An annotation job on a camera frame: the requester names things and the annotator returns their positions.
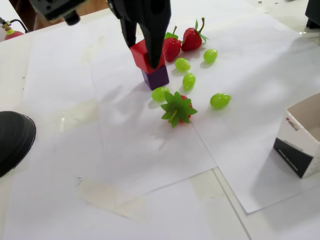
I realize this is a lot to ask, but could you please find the red plastic strawberry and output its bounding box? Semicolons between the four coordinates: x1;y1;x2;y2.
162;25;183;63
160;91;198;129
180;17;210;53

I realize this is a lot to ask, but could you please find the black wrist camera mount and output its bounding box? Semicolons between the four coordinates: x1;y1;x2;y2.
28;0;88;26

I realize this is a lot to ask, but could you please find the purple wooden cube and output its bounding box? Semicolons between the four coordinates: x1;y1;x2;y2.
141;64;170;91

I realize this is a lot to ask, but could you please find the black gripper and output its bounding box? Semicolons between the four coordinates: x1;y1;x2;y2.
107;0;172;69

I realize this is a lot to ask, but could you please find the beige masking tape strip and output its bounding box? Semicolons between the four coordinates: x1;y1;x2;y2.
76;177;149;220
79;36;107;66

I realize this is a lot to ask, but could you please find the red wooden cube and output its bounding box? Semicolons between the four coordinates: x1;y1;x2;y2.
129;38;166;75

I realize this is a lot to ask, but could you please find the dark furniture panel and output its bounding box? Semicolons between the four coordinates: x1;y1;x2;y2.
9;0;38;33

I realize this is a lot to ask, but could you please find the white paper sheet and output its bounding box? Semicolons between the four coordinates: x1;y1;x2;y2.
89;48;219;197
147;0;320;215

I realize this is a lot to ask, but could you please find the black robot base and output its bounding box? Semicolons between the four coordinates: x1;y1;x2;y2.
305;0;320;30

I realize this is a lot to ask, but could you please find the clear tape strip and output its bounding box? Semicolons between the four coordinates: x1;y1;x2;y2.
189;167;233;202
37;97;101;132

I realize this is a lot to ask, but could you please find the red fire extinguisher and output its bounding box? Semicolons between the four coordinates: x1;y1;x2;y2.
0;16;30;42

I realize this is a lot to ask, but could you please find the white and black cardboard box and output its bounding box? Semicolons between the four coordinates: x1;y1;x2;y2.
272;91;320;179

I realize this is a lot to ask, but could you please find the green plastic grape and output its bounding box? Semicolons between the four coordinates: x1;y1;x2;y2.
151;86;171;103
203;48;218;64
174;57;192;72
209;92;232;110
182;72;197;91

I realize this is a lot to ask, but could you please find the black round dome object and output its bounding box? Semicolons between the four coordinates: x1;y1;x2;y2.
0;110;37;179

